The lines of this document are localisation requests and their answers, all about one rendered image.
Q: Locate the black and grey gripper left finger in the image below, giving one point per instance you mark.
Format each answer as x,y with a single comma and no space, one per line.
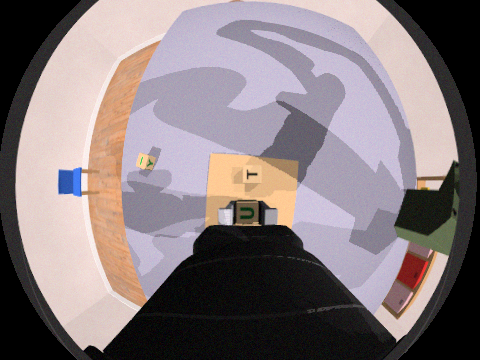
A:
227,215

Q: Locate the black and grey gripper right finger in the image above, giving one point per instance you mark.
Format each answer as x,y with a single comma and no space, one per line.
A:
267,215

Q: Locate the tan square mat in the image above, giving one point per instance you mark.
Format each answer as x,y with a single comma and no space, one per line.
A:
277,189

